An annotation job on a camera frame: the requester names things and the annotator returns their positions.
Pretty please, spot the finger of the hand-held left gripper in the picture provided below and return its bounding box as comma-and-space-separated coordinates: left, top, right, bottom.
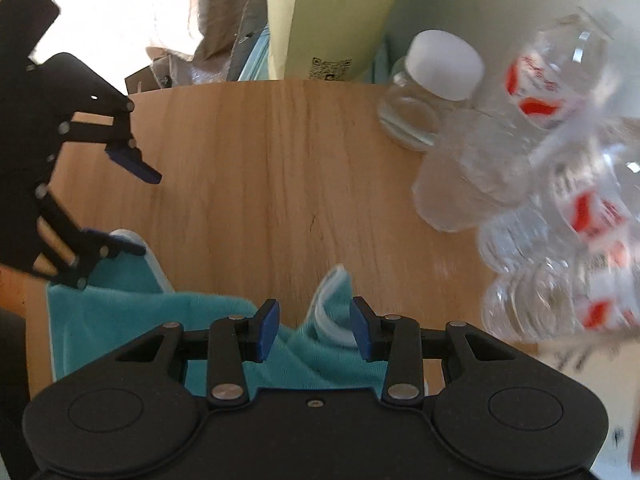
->
35, 184, 147, 292
35, 54, 163, 184

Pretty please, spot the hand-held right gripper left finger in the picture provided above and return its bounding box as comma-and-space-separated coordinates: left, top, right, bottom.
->
116, 299, 281, 406

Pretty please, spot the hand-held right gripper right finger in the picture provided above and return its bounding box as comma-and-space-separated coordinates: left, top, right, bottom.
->
349, 296, 516, 405

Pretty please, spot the teal towel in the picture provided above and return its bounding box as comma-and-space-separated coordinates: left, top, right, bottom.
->
46, 229, 431, 396

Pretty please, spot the grey crinkled cover sheet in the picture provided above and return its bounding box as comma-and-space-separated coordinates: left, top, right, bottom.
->
125, 0, 271, 93

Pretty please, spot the yellow-green paper bag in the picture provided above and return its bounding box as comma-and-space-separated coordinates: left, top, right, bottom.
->
264, 0, 418, 82

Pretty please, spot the glass jar with white lid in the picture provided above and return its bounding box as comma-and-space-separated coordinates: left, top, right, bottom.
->
377, 30, 486, 152

